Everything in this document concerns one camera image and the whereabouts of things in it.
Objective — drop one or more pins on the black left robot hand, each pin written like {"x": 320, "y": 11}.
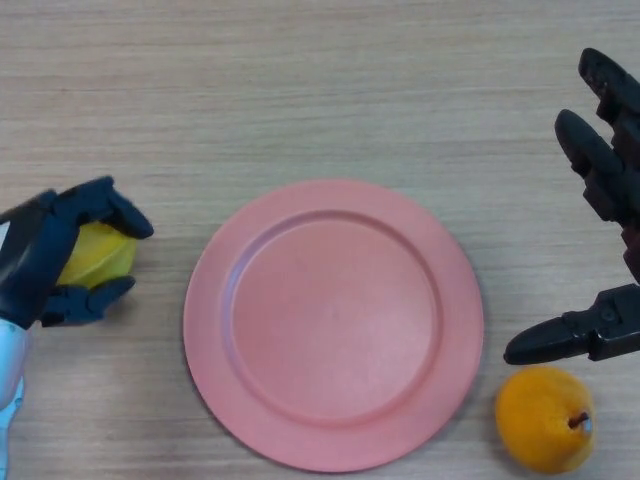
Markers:
{"x": 30, "y": 260}

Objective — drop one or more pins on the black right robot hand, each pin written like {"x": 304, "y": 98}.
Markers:
{"x": 615, "y": 180}

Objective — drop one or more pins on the yellow starfruit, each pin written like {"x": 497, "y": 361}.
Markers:
{"x": 102, "y": 257}

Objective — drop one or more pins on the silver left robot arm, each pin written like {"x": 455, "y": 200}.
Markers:
{"x": 10, "y": 370}

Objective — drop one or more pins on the pink round plate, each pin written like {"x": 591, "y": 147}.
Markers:
{"x": 332, "y": 325}

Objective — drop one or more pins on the orange pear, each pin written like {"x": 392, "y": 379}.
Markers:
{"x": 540, "y": 420}

